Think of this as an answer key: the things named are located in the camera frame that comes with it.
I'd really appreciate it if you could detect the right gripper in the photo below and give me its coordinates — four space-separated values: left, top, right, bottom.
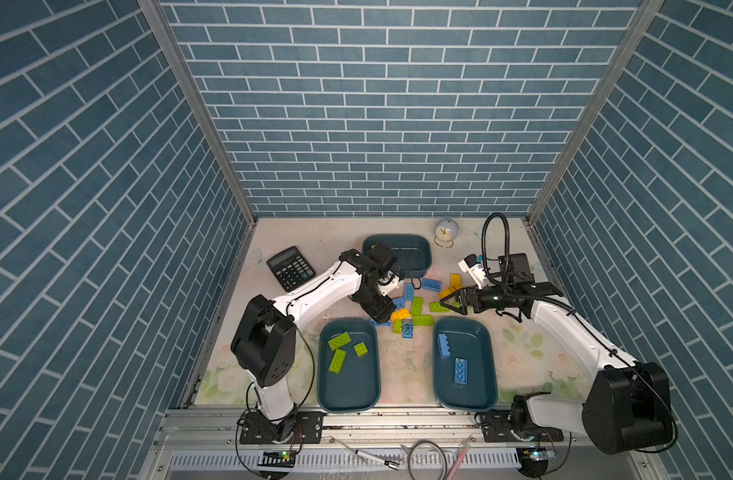
439 283 512 314

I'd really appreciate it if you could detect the yellow small lego brick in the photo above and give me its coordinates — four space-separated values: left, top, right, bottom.
390 308 411 321

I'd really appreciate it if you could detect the blue lego brick long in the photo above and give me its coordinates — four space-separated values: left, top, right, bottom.
437 333 450 359

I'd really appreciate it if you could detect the small green lego piece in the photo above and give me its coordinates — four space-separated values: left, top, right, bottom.
354 342 368 358

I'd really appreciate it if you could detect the green lego brick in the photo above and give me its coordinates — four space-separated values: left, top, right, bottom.
328 332 352 351

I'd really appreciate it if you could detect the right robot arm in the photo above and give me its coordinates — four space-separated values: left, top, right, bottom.
440 213 679 455

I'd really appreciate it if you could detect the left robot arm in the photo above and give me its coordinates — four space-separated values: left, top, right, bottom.
230 242 402 441

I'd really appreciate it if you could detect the yellow lego plate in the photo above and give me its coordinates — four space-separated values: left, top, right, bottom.
438 287 457 300

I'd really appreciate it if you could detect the blue lego plate narrow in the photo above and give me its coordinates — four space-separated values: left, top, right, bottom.
404 284 415 301

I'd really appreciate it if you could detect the blue lego plate upside-down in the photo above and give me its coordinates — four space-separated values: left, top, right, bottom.
421 278 441 293

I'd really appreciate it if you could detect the green lego plate upright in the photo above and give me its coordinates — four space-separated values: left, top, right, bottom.
410 297 423 317

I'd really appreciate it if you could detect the back teal container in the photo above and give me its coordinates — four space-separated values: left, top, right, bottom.
362 233 432 278

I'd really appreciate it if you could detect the teal container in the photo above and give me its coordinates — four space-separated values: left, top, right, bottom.
316 318 381 413
362 233 432 278
432 317 498 412

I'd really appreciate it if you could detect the right teal container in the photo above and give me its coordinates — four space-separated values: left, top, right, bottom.
432 317 498 412

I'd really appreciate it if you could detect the small white clock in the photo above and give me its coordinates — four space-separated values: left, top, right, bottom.
433 218 459 249

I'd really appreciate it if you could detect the left teal container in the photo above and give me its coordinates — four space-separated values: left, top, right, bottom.
316 318 381 413

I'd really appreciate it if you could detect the black calculator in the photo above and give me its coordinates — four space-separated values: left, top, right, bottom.
266 246 316 292

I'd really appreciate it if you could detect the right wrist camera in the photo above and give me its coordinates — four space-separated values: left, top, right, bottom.
458 254 490 289

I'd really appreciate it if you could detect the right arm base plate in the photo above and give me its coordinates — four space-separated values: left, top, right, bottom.
474 409 564 444

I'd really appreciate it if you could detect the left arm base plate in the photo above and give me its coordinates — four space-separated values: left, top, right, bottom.
238 411 326 445

